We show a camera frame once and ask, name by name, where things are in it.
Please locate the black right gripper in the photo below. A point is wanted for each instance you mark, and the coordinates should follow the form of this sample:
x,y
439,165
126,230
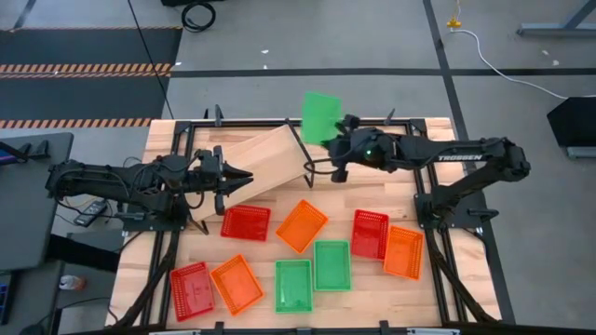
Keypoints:
x,y
368,158

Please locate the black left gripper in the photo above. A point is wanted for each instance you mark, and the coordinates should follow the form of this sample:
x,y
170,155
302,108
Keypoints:
x,y
209,181

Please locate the green plastic basket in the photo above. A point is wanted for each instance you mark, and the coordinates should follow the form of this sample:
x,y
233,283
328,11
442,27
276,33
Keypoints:
x,y
319,116
332,265
293,286

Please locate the orange plastic basket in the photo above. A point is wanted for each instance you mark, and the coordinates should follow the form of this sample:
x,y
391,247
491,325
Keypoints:
x,y
403,253
302,226
237,285

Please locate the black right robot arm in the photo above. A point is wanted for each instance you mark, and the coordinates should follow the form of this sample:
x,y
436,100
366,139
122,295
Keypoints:
x,y
465,156

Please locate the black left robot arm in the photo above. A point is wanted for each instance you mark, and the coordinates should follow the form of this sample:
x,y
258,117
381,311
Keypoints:
x,y
93,179

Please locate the red plastic basket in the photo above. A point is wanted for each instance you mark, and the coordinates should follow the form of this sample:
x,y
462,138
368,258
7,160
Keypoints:
x,y
246,223
192,292
369,234

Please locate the black power strip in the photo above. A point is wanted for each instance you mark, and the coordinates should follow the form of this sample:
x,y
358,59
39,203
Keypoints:
x,y
90,213

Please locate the yellow plug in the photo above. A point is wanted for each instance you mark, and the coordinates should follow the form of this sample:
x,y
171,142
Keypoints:
x,y
454,22

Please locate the black hazard-striped floor mat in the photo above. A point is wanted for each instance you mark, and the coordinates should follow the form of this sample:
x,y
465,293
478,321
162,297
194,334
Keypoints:
x,y
70,97

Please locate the clear plastic bottle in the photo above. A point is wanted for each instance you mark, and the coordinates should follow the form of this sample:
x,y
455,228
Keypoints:
x,y
70,282

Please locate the grey side desk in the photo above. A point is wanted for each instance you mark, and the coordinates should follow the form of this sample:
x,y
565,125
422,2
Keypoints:
x,y
28,209

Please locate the black floor box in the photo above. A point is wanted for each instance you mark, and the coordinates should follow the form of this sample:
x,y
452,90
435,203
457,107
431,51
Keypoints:
x,y
575,123

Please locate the black metal table frame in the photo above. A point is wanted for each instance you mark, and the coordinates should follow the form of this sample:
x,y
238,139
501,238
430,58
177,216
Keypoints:
x,y
233,123

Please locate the silver aluminium rail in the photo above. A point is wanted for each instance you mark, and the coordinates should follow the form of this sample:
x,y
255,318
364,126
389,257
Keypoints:
x,y
433,331
174,332

